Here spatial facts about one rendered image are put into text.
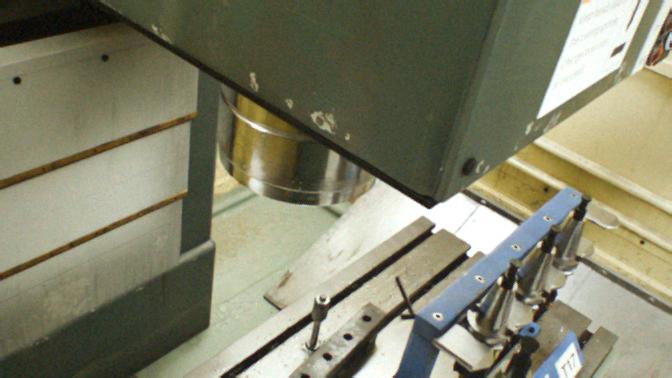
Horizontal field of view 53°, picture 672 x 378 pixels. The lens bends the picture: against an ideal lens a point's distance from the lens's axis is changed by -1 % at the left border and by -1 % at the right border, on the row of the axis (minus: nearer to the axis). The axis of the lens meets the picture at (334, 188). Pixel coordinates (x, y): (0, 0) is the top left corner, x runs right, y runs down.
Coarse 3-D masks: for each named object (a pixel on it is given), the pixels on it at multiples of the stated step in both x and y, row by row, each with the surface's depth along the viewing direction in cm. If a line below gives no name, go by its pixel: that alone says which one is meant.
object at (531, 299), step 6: (546, 288) 95; (516, 294) 93; (522, 294) 93; (528, 294) 93; (534, 294) 93; (540, 294) 94; (546, 294) 94; (522, 300) 93; (528, 300) 93; (534, 300) 93; (540, 300) 93; (534, 306) 94
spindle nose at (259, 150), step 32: (224, 96) 58; (224, 128) 58; (256, 128) 55; (288, 128) 54; (224, 160) 60; (256, 160) 56; (288, 160) 55; (320, 160) 55; (256, 192) 58; (288, 192) 57; (320, 192) 57; (352, 192) 59
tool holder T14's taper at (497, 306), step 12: (492, 288) 85; (504, 288) 83; (516, 288) 83; (492, 300) 84; (504, 300) 83; (480, 312) 86; (492, 312) 85; (504, 312) 84; (480, 324) 86; (492, 324) 85; (504, 324) 85
